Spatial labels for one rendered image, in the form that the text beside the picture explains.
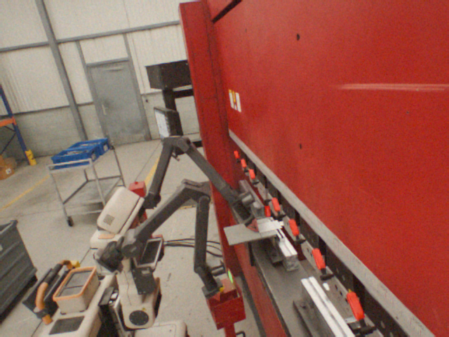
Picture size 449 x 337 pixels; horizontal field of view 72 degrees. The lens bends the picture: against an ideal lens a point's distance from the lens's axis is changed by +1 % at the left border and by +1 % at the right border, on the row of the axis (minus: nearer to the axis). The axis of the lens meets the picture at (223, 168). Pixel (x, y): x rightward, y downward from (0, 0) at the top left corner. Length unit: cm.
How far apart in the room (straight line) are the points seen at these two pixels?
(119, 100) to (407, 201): 851
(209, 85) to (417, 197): 190
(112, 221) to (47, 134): 847
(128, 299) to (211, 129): 132
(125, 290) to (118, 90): 748
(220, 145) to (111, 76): 669
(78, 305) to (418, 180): 165
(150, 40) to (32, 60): 307
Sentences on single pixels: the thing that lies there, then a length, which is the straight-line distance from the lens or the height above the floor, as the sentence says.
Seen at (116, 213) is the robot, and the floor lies 134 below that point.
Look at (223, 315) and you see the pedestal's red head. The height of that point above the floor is 74.
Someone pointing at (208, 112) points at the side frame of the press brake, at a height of 155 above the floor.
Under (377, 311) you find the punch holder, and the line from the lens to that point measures 89.
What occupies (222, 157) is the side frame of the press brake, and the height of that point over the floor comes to 117.
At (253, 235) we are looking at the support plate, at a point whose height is 100.
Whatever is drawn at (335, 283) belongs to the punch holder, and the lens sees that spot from 106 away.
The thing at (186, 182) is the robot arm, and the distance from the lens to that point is 126.
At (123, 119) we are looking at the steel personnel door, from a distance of 896.
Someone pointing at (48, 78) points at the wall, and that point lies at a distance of 955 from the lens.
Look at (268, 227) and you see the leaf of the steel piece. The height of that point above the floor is 100.
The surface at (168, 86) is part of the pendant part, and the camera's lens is 246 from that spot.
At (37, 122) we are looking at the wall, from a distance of 995.
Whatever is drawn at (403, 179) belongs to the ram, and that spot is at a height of 168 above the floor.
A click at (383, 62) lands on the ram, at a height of 188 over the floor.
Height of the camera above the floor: 194
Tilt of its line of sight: 20 degrees down
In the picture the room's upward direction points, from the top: 9 degrees counter-clockwise
